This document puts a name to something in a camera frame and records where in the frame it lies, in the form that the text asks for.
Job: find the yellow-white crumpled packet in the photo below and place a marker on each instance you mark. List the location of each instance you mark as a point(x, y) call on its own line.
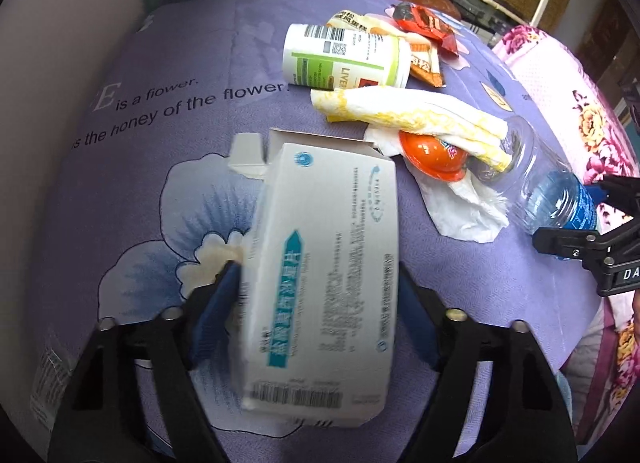
point(350, 20)

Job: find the yellow white cloth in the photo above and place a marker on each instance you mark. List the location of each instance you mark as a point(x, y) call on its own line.
point(400, 108)

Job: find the white supplement bottle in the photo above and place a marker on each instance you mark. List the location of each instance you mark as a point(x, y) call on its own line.
point(340, 55)

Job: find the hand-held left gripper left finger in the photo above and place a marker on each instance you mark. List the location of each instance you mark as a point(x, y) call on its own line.
point(215, 313)

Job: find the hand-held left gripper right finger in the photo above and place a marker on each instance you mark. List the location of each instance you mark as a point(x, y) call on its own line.
point(415, 313)

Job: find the white crumpled tissue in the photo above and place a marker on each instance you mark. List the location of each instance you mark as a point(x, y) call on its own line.
point(465, 213)

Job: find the purple floral blanket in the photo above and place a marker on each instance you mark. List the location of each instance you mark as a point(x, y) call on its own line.
point(150, 203)

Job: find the orange plastic egg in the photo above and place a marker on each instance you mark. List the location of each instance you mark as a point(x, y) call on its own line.
point(430, 153)

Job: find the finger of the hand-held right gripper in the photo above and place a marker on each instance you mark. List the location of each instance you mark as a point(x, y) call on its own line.
point(565, 240)
point(622, 193)

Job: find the clear water bottle blue label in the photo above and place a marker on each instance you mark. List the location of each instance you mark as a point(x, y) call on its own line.
point(555, 203)

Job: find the white medicine box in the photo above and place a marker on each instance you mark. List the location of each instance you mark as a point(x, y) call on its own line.
point(320, 263)

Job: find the red snack wrapper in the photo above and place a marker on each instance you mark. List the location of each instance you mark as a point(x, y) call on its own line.
point(425, 23)

